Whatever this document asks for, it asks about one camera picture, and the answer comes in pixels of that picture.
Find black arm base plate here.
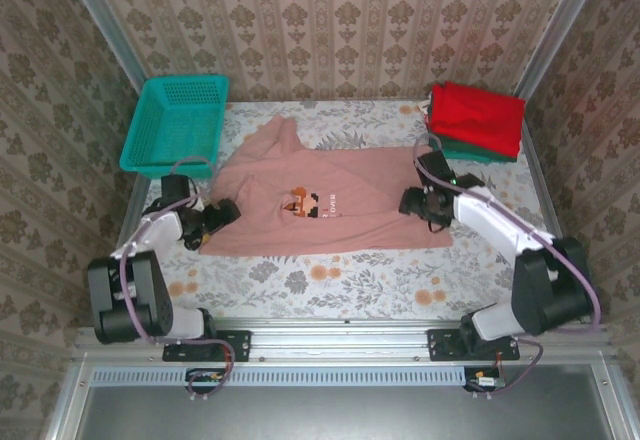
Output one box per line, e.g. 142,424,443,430
162,328,252,364
426,328,521,364

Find floral print tablecloth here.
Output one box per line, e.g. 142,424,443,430
124,99,551,322

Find white slotted cable duct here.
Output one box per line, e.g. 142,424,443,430
91,366,469,387

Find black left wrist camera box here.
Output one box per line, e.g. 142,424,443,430
160,174,195,207

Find aluminium frame post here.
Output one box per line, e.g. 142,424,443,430
57,0,152,92
514,0,597,102

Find teal plastic basket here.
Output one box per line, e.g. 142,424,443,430
118,75,231,180

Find pink t-shirt with pixel print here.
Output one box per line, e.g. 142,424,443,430
199,113,454,257

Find folded dark green t-shirt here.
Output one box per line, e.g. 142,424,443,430
427,129,521,164

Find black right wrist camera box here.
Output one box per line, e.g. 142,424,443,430
417,149,454,187

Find folded red t-shirt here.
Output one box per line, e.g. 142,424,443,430
428,82,527,157

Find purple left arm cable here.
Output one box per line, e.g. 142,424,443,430
118,155,236,402

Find small electronics board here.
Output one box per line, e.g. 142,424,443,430
185,367,232,397
463,367,507,394

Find aluminium mounting rail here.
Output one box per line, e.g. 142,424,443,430
72,318,617,362

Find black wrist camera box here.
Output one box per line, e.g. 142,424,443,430
417,149,454,187
160,174,195,207

